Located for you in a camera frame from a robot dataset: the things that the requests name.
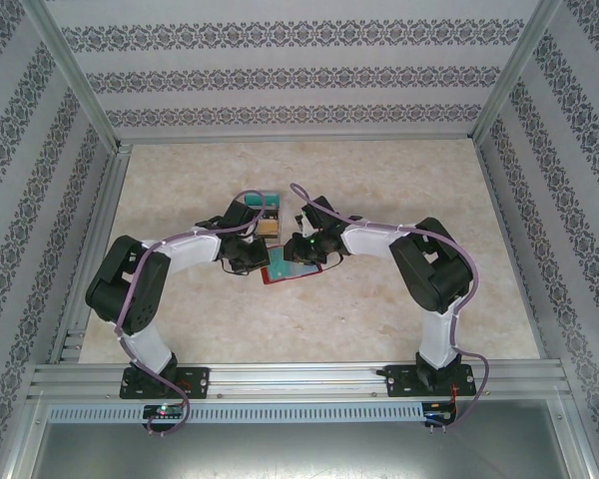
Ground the single green card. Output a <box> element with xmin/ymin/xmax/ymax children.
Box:
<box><xmin>268</xmin><ymin>246</ymin><xmax>320</xmax><ymax>281</ymax></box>

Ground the red card wallet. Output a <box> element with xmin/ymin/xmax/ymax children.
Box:
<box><xmin>259</xmin><ymin>243</ymin><xmax>324</xmax><ymax>286</ymax></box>

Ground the clear acrylic card holder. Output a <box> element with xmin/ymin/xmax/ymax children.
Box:
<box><xmin>244</xmin><ymin>191</ymin><xmax>284</xmax><ymax>246</ymax></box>

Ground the grey metal sheet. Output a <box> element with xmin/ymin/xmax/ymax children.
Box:
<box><xmin>9</xmin><ymin>398</ymin><xmax>599</xmax><ymax>479</ymax></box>

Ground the aluminium frame rail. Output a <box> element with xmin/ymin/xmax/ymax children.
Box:
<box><xmin>473</xmin><ymin>142</ymin><xmax>550</xmax><ymax>360</ymax></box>
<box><xmin>49</xmin><ymin>144</ymin><xmax>134</xmax><ymax>365</ymax></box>
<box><xmin>114</xmin><ymin>132</ymin><xmax>478</xmax><ymax>147</ymax></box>

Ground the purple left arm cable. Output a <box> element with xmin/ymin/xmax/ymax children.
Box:
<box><xmin>113</xmin><ymin>188</ymin><xmax>281</xmax><ymax>438</ymax></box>

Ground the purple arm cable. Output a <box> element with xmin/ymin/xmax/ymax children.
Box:
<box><xmin>113</xmin><ymin>188</ymin><xmax>281</xmax><ymax>438</ymax></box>
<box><xmin>290</xmin><ymin>182</ymin><xmax>493</xmax><ymax>430</ymax></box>

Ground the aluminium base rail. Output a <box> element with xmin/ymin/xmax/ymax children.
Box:
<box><xmin>27</xmin><ymin>361</ymin><xmax>573</xmax><ymax>400</ymax></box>

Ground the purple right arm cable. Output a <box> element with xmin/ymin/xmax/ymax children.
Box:
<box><xmin>290</xmin><ymin>182</ymin><xmax>493</xmax><ymax>430</ymax></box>

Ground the grey slotted cable duct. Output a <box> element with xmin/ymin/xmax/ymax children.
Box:
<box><xmin>47</xmin><ymin>401</ymin><xmax>425</xmax><ymax>425</ymax></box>

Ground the aluminium frame post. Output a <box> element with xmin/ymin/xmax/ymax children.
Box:
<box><xmin>471</xmin><ymin>0</ymin><xmax>565</xmax><ymax>144</ymax></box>
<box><xmin>19</xmin><ymin>0</ymin><xmax>124</xmax><ymax>151</ymax></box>

